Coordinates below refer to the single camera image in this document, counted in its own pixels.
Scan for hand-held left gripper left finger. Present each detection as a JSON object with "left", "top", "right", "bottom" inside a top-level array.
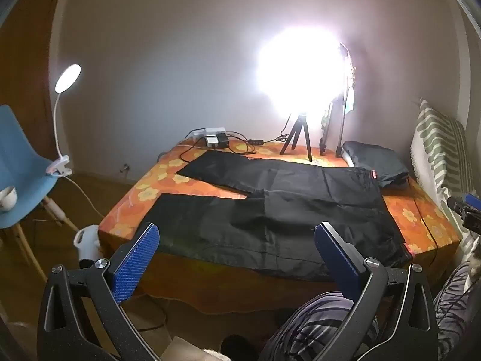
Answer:
[{"left": 37, "top": 223, "right": 162, "bottom": 361}]

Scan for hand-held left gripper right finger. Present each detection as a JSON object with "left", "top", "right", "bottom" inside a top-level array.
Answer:
[{"left": 314, "top": 222, "right": 438, "bottom": 361}]

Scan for green striped white pillow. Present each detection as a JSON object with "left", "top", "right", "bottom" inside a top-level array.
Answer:
[{"left": 409, "top": 98, "right": 476, "bottom": 256}]

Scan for folded dark garment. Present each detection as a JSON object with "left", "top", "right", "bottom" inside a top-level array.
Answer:
[{"left": 342, "top": 141, "right": 410, "bottom": 189}]

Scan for white bowl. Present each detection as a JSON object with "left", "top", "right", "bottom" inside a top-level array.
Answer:
[{"left": 0, "top": 186, "right": 18, "bottom": 211}]

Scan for white power strip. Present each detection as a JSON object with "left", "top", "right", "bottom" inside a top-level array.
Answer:
[{"left": 192, "top": 127, "right": 226, "bottom": 140}]

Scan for blue chair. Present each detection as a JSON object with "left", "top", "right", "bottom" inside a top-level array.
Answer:
[{"left": 0, "top": 104, "right": 66, "bottom": 282}]

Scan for round ring light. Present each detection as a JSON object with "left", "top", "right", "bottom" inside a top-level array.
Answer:
[{"left": 256, "top": 28, "right": 348, "bottom": 115}]

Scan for black pants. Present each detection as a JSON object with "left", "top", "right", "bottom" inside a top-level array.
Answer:
[{"left": 141, "top": 151, "right": 414, "bottom": 282}]

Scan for person's leg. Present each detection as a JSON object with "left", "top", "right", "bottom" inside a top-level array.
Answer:
[
  {"left": 432, "top": 261, "right": 478, "bottom": 361},
  {"left": 259, "top": 291, "right": 380, "bottom": 361}
]

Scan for black tripod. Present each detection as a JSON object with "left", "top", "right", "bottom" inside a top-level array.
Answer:
[{"left": 279, "top": 112, "right": 313, "bottom": 162}]

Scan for person's right leg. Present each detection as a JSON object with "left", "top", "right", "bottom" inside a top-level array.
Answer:
[{"left": 432, "top": 261, "right": 478, "bottom": 361}]

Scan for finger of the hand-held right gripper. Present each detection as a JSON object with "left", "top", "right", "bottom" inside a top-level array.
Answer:
[{"left": 447, "top": 193, "right": 481, "bottom": 213}]

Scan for white clip lamp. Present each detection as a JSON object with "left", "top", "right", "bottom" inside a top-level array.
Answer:
[{"left": 45, "top": 64, "right": 82, "bottom": 177}]

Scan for person's left leg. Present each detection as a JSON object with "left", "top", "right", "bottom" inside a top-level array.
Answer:
[{"left": 259, "top": 291, "right": 380, "bottom": 361}]

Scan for white jug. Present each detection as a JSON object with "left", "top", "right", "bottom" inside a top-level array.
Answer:
[{"left": 73, "top": 225, "right": 101, "bottom": 260}]

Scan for bed with orange floral sheet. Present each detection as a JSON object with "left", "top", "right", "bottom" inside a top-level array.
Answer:
[{"left": 98, "top": 137, "right": 462, "bottom": 314}]

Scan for white lamp cable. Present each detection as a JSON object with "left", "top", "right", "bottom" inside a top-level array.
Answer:
[{"left": 66, "top": 175, "right": 81, "bottom": 231}]

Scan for black cable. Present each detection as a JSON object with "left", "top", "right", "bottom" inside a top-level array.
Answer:
[{"left": 179, "top": 131, "right": 286, "bottom": 162}]

